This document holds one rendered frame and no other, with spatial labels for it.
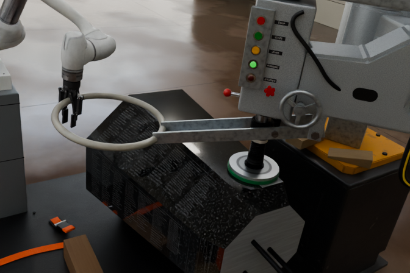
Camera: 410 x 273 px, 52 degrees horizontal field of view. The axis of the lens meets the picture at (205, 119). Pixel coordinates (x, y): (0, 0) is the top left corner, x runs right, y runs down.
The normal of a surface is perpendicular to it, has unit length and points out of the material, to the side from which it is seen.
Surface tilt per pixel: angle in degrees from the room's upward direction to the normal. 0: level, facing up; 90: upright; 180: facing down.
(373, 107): 90
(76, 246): 0
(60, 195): 0
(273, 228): 90
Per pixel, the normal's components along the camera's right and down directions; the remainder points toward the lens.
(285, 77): -0.22, 0.40
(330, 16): -0.83, 0.15
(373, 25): -0.52, 0.32
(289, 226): 0.51, 0.43
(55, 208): 0.12, -0.89
